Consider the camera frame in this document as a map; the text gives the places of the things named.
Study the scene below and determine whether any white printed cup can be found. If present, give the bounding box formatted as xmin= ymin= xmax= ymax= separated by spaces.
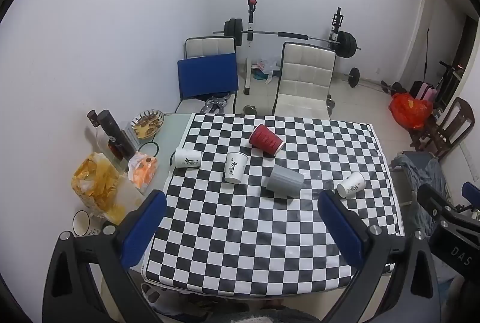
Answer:
xmin=172 ymin=148 xmax=203 ymax=168
xmin=336 ymin=172 xmax=366 ymax=199
xmin=224 ymin=152 xmax=248 ymax=184

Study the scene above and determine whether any grey ribbed cup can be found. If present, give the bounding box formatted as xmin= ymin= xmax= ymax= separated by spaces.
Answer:
xmin=266 ymin=165 xmax=304 ymax=196

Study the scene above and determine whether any red paper cup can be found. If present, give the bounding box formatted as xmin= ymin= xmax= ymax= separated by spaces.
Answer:
xmin=249 ymin=124 xmax=285 ymax=156

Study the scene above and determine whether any blue grey cloth pile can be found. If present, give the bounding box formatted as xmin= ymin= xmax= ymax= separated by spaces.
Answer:
xmin=390 ymin=151 xmax=451 ymax=236

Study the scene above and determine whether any white mug with print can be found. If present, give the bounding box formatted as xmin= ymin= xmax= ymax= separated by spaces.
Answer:
xmin=72 ymin=210 xmax=101 ymax=237

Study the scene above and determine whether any yellow snack bag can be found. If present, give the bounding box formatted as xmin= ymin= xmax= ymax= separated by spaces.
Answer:
xmin=71 ymin=153 xmax=145 ymax=225

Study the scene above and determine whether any orange snack packet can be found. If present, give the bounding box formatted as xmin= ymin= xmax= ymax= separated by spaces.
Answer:
xmin=127 ymin=152 xmax=158 ymax=193

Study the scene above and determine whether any dark wooden chair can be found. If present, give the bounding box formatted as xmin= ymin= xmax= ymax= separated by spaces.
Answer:
xmin=410 ymin=96 xmax=475 ymax=160

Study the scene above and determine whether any black cylindrical bottle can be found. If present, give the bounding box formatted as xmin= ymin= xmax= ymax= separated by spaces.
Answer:
xmin=86 ymin=110 xmax=137 ymax=162

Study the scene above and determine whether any orange red plastic bag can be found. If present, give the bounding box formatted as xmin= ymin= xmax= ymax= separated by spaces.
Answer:
xmin=389 ymin=93 xmax=433 ymax=131

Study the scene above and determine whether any glass bowl with snacks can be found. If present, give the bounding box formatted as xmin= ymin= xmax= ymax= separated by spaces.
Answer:
xmin=130 ymin=110 xmax=165 ymax=141

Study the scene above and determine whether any black white checkered tablecloth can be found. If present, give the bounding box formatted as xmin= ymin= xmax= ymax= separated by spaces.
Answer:
xmin=142 ymin=114 xmax=404 ymax=298

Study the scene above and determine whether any white cushioned chair right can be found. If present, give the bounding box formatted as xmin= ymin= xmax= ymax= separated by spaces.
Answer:
xmin=272 ymin=42 xmax=336 ymax=120

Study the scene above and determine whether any white chair with blue pad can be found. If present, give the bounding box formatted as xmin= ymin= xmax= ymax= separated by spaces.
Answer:
xmin=176 ymin=36 xmax=239 ymax=114

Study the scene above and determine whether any barbell with black plates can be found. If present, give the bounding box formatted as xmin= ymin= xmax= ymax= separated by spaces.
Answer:
xmin=213 ymin=19 xmax=361 ymax=58

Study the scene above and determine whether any white weight bench rack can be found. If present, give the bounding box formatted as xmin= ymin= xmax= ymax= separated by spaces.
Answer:
xmin=243 ymin=0 xmax=343 ymax=95

